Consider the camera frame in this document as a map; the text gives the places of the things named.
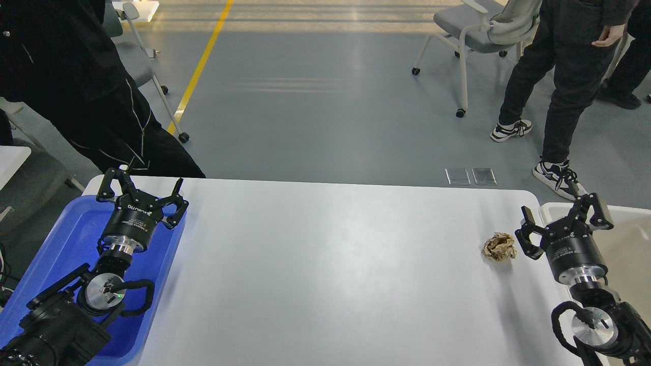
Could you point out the person in dark jeans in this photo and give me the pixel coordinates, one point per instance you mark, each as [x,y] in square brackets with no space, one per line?
[575,39]

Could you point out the person in black clothes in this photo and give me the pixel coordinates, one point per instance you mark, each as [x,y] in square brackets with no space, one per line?
[58,59]

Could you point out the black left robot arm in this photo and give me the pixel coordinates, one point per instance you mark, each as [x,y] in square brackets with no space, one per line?
[90,295]

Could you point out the left metal floor plate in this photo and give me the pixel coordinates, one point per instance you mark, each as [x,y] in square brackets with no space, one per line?
[457,176]

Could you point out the right metal floor plate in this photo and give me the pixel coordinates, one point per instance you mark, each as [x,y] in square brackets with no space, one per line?
[484,176]

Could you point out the grey white office chair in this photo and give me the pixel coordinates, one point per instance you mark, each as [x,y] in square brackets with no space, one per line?
[482,27]

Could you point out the brown paper ball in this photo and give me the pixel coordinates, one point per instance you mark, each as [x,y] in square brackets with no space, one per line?
[500,247]

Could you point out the white side table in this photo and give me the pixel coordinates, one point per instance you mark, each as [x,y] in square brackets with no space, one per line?
[12,157]

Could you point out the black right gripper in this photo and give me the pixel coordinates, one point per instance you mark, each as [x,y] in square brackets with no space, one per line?
[574,254]

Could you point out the blue plastic tray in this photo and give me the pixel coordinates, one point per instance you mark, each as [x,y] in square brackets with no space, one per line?
[71,243]

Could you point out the metal floor plate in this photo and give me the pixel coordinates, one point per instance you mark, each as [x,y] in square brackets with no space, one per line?
[484,176]
[457,176]

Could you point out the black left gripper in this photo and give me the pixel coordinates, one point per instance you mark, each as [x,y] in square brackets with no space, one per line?
[133,221]

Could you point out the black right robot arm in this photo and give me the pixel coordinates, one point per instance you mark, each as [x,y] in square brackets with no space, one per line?
[596,320]

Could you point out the grey chair at left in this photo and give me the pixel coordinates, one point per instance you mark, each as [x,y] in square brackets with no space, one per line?
[134,55]

